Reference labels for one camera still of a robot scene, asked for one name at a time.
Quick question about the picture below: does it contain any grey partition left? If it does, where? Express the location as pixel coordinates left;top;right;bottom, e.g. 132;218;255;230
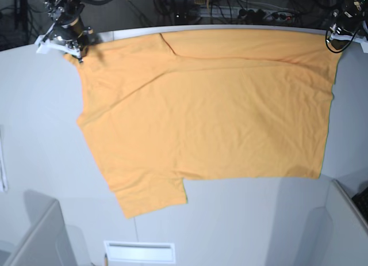
1;199;78;266

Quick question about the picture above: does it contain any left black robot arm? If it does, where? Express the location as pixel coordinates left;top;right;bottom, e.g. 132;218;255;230
329;0;367;33

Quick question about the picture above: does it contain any black keyboard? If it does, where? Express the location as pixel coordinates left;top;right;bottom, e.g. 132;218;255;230
352;188;368;221

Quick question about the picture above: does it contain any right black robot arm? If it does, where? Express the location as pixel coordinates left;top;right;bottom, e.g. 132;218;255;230
35;0;113;63

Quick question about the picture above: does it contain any grey partition right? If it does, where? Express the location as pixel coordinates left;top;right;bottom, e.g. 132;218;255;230
330;180;367;265

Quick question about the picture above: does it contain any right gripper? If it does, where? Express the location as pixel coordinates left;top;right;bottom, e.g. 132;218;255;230
47;22;101;64

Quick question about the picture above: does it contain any grey partition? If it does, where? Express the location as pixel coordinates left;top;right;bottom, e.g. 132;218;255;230
1;199;78;266
330;180;367;265

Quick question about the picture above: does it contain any orange yellow T-shirt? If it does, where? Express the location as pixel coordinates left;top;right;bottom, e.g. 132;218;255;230
66;29;340;218

